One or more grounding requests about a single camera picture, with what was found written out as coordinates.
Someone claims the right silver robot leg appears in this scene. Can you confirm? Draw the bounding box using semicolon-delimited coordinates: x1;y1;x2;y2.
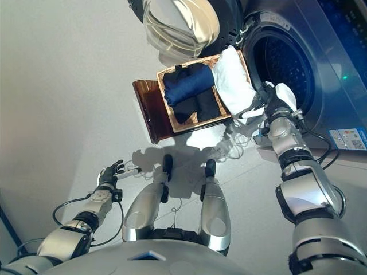
199;159;232;256

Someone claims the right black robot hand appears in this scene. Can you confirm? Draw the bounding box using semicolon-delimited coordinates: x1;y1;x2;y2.
253;81;290;115

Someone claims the brown wooden stool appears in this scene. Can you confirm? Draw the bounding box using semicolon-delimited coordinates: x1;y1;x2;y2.
132;79;230;144

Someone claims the white garment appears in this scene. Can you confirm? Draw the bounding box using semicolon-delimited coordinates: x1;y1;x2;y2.
213;45;298;135

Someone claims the silver robot torso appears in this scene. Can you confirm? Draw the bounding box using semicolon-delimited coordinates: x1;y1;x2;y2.
0;237;296;275

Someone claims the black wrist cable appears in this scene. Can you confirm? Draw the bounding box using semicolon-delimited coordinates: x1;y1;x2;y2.
295;110;339;170
51;188;126;247

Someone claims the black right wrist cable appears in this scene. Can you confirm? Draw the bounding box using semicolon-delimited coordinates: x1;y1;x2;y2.
295;110;339;170

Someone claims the round glass washer door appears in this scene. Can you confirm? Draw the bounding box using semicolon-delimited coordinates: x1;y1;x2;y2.
127;0;244;62

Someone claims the rectangular wicker laundry basket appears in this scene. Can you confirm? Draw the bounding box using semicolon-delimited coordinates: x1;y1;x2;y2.
156;50;257;134

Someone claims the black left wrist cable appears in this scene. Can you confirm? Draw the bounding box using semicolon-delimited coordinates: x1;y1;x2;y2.
51;188;126;247

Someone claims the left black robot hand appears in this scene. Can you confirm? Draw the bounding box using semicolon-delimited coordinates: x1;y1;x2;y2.
99;159;143;186

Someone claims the blue energy label sticker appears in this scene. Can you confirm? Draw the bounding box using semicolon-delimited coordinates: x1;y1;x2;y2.
329;128;367;151

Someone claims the blue garment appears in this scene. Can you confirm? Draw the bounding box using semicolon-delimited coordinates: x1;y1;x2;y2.
162;65;215;108

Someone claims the silver robot leg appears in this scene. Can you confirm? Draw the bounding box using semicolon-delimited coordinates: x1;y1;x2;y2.
122;154;174;243
199;159;232;256

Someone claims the left silver robot leg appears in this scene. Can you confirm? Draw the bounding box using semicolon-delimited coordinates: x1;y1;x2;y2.
122;154;174;243

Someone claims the grey front-load washing machine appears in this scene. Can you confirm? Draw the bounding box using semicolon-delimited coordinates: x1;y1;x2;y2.
220;0;367;150

